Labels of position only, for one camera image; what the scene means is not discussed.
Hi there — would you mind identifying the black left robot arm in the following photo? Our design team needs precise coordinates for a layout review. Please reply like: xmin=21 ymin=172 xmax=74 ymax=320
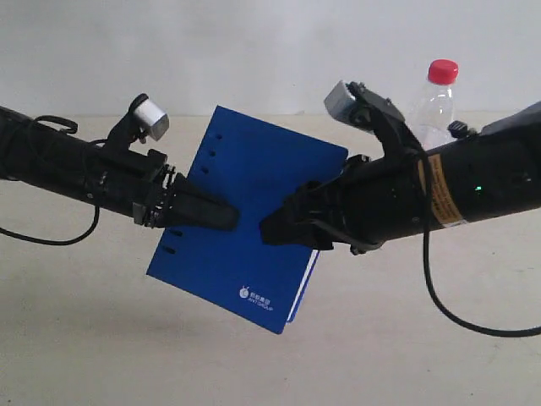
xmin=1 ymin=107 xmax=239 ymax=231

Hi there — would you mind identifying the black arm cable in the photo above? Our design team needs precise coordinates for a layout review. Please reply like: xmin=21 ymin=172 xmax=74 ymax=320
xmin=0 ymin=116 xmax=109 ymax=246
xmin=416 ymin=120 xmax=541 ymax=338

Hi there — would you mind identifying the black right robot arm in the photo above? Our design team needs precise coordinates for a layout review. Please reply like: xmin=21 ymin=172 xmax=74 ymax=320
xmin=260 ymin=81 xmax=540 ymax=254

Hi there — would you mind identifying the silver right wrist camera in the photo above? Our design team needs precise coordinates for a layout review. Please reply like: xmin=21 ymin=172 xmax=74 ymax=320
xmin=324 ymin=80 xmax=358 ymax=127

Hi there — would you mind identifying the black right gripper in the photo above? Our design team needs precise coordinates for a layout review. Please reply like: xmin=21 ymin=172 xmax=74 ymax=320
xmin=260 ymin=82 xmax=426 ymax=254

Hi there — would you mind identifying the blue ring binder notebook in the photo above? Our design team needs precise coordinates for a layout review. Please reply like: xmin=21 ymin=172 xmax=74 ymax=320
xmin=147 ymin=106 xmax=348 ymax=334

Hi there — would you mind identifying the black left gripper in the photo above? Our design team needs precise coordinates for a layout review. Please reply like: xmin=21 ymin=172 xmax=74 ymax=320
xmin=132 ymin=150 xmax=239 ymax=231

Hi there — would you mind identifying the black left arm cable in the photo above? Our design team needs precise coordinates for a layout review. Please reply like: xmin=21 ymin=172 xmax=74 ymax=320
xmin=0 ymin=116 xmax=109 ymax=246

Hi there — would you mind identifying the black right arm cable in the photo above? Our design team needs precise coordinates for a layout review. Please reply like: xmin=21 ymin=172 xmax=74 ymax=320
xmin=416 ymin=120 xmax=541 ymax=338

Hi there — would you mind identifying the clear water bottle red label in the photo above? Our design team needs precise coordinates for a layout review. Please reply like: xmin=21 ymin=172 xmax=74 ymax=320
xmin=406 ymin=58 xmax=459 ymax=151

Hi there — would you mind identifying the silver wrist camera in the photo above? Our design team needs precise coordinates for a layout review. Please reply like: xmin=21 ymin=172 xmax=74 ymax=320
xmin=324 ymin=80 xmax=358 ymax=127
xmin=134 ymin=95 xmax=170 ymax=141

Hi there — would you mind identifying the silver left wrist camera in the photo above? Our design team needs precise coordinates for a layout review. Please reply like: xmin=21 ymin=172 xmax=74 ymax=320
xmin=134 ymin=95 xmax=170 ymax=141

